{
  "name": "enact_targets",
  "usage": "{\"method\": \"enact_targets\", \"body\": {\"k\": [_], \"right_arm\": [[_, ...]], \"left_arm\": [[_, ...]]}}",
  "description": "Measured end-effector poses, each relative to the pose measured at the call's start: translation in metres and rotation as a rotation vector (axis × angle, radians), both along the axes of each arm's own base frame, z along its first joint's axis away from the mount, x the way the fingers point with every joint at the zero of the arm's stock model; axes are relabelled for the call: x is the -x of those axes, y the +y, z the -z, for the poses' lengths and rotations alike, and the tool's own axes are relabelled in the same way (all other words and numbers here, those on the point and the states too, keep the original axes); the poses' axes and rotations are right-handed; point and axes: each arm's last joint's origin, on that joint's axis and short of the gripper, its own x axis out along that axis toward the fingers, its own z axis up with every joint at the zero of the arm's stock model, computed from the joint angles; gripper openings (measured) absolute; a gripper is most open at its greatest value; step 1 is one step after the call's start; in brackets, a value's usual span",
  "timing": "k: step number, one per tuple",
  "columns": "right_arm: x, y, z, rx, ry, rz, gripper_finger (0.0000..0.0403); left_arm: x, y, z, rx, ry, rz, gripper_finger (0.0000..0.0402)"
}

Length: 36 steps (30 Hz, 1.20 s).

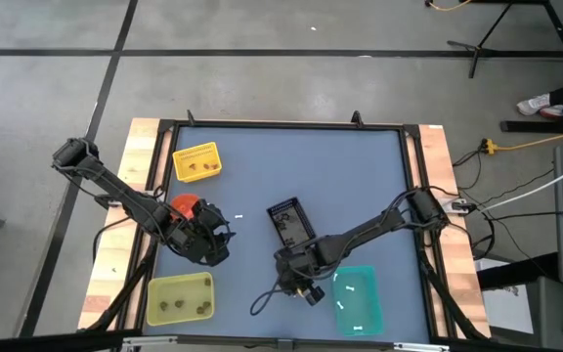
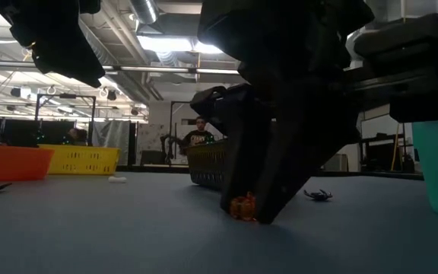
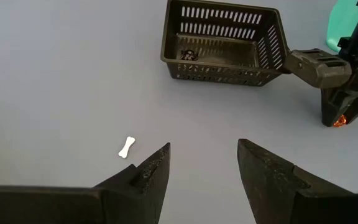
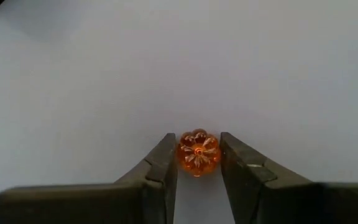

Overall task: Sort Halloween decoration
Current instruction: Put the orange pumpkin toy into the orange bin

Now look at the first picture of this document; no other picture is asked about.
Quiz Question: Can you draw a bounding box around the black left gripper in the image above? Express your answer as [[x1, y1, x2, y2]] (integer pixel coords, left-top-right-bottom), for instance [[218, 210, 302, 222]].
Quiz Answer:
[[166, 198, 231, 268]]

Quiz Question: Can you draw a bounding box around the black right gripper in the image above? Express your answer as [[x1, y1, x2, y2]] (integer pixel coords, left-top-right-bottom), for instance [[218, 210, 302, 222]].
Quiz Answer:
[[275, 239, 334, 307]]

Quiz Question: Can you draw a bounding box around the black slotted plastic basket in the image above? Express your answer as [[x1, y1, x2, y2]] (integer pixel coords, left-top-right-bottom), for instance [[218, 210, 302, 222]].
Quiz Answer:
[[265, 196, 318, 249]]

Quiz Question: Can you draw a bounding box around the yellow slotted plastic basket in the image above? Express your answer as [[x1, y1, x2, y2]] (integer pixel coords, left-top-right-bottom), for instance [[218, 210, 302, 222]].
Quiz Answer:
[[172, 141, 224, 184]]

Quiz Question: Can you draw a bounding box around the translucent yellow plastic bin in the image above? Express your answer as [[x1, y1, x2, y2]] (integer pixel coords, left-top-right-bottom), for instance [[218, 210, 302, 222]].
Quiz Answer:
[[146, 271, 216, 328]]

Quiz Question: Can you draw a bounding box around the teal plastic bin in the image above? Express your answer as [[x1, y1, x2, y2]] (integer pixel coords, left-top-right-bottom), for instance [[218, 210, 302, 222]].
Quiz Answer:
[[330, 265, 385, 338]]

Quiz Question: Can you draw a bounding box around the orange round plastic bowl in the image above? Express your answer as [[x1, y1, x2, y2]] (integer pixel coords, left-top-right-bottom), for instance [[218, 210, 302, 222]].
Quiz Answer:
[[169, 193, 202, 222]]

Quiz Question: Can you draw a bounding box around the wooden table side board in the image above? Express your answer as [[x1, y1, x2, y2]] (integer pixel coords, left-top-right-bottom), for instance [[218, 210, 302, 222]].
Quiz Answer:
[[76, 116, 175, 331], [411, 124, 492, 338]]

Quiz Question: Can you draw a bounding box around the white paper sheet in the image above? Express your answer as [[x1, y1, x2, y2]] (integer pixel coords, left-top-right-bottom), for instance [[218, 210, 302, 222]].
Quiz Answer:
[[474, 258, 535, 333]]

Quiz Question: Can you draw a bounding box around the grey storage box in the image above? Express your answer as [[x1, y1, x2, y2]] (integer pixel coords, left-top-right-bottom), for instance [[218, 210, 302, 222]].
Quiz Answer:
[[525, 276, 563, 338]]

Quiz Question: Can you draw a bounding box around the black stand base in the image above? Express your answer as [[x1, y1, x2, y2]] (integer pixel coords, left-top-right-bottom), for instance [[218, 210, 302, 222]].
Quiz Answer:
[[499, 97, 563, 134]]

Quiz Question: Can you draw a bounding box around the person's white shoe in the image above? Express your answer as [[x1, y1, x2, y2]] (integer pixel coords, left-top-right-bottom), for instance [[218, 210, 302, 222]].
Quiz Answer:
[[516, 92, 552, 116]]

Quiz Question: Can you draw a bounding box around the black tripod stand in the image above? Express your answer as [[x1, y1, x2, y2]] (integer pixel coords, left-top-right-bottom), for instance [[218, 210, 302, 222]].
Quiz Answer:
[[446, 0, 563, 87]]

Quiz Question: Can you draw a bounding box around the person's red blue shoe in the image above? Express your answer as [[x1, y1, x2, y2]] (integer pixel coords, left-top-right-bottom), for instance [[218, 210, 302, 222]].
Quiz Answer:
[[539, 102, 563, 120]]

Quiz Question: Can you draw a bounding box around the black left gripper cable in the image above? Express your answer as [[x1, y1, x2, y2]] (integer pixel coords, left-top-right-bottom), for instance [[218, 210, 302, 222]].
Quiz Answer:
[[207, 204, 237, 244]]

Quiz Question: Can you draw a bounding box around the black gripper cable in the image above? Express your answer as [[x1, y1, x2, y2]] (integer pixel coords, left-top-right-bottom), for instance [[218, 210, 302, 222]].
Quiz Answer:
[[249, 277, 283, 317], [207, 204, 237, 244]]

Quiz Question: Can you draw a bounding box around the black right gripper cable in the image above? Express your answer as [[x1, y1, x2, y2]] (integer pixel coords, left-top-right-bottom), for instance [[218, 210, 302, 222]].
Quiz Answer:
[[249, 277, 283, 317]]

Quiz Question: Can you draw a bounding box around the black table frame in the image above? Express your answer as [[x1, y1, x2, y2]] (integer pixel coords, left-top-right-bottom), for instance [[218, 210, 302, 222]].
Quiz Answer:
[[83, 110, 491, 343]]

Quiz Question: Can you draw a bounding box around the black overhead frame bar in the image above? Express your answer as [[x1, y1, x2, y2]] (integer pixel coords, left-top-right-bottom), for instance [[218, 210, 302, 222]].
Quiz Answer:
[[0, 330, 563, 352]]

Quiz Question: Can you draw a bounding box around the black floor cable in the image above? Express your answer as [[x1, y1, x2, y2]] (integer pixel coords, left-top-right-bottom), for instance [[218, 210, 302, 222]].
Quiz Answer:
[[479, 208, 563, 222]]

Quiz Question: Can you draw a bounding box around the yellow extension cable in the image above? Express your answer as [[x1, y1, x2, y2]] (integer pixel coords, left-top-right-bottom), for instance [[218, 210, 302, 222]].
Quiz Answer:
[[496, 124, 563, 152]]

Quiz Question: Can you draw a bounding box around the yellow floor cable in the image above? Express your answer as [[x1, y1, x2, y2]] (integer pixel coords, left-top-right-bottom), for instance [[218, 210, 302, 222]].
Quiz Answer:
[[425, 0, 473, 12]]

